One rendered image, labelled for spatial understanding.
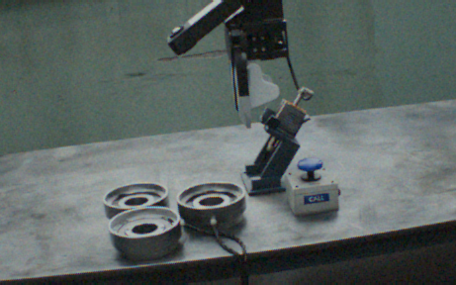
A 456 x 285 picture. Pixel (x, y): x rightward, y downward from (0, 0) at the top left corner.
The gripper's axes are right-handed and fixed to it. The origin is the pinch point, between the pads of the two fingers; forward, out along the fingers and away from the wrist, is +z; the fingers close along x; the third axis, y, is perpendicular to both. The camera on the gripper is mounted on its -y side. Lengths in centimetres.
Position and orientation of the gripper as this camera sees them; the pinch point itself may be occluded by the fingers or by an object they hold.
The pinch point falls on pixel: (240, 115)
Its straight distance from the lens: 104.5
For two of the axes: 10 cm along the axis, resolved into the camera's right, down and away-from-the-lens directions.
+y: 9.9, -1.3, 0.8
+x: -1.1, -3.1, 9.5
